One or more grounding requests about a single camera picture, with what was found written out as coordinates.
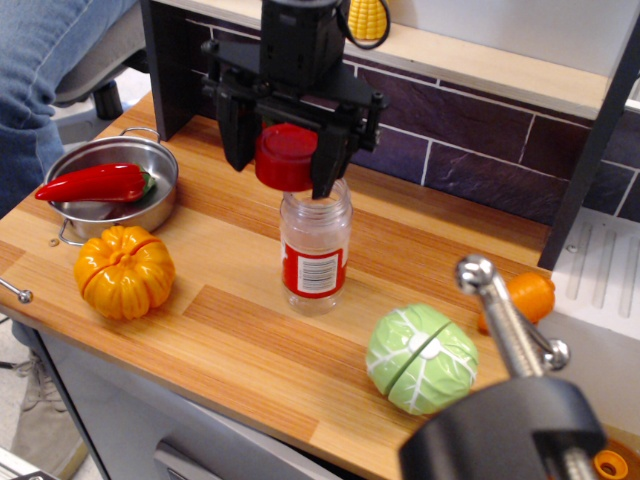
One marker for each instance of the dark grey shelf post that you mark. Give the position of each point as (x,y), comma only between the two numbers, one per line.
(619,88)

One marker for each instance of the orange toy carrot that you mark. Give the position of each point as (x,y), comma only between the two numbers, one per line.
(533,295)

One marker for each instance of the red plastic jar cap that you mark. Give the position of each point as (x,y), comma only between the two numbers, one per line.
(283,154)

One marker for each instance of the clear plastic jar red label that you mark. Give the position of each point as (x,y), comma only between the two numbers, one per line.
(315,236)

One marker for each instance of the orange plastic clamp cap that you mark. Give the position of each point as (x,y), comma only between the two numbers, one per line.
(610,465)

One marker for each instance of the person in blue jeans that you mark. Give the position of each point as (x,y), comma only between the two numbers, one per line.
(41,42)

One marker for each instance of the small metal knob rod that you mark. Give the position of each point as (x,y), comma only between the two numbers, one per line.
(24,296)

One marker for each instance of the white sink drainboard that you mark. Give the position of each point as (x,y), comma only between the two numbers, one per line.
(597,273)

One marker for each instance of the grey office chair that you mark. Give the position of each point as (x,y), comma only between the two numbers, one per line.
(122,46)

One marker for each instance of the orange toy pumpkin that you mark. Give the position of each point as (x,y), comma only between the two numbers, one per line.
(124,273)

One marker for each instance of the green toy cabbage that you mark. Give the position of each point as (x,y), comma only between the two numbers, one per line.
(420,360)

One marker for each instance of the stainless steel pot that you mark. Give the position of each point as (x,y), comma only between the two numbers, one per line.
(88,219)

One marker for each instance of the beige shoe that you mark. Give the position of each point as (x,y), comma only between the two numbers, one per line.
(46,436)

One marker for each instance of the grey cabinet drawer handle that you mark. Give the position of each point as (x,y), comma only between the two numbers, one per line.
(171,463)

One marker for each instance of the red toy chili pepper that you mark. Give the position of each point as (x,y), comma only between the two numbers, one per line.
(114,182)

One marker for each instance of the yellow toy corn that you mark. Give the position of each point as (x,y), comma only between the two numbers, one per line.
(369,20)

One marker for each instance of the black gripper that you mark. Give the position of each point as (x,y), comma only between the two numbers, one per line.
(295,73)

